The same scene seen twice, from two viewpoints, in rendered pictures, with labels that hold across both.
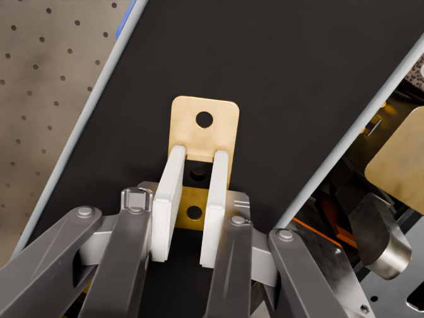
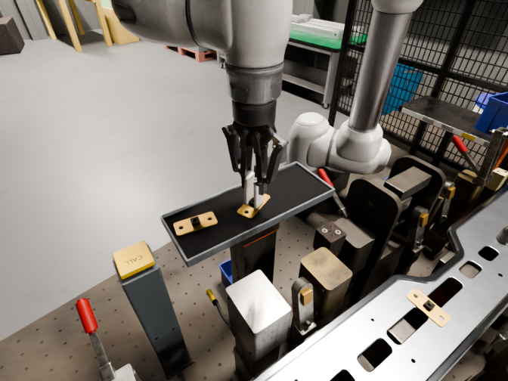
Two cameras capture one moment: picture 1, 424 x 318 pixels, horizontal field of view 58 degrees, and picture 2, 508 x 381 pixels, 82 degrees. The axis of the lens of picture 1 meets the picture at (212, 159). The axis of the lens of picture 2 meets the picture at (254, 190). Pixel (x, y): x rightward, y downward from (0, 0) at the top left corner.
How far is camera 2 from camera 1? 0.59 m
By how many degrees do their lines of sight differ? 69
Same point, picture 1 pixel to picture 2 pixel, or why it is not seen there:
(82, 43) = (198, 274)
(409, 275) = (320, 370)
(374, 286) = (298, 370)
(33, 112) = not seen: hidden behind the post
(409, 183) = (317, 269)
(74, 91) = (178, 291)
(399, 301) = not seen: outside the picture
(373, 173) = (304, 261)
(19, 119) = not seen: hidden behind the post
